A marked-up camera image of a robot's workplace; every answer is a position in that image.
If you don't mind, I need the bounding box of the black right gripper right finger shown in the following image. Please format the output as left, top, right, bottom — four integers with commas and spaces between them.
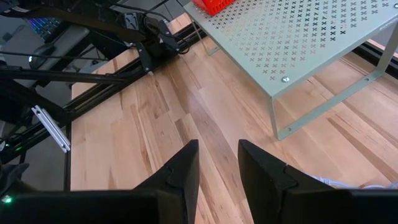
238, 139, 355, 224

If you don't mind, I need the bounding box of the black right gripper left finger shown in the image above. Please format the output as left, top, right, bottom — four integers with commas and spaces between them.
133, 139, 200, 224

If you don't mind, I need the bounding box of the red plastic basket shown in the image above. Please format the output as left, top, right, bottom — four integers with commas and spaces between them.
190, 0, 236, 17

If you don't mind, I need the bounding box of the green perforated metal shelf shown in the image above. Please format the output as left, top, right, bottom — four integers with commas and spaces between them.
183, 0, 398, 141

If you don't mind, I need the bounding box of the backlit black keyboard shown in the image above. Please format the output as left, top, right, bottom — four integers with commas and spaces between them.
25, 16, 62, 40

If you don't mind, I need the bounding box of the silver metal bracket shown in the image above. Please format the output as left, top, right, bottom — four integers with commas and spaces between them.
30, 105, 72, 154

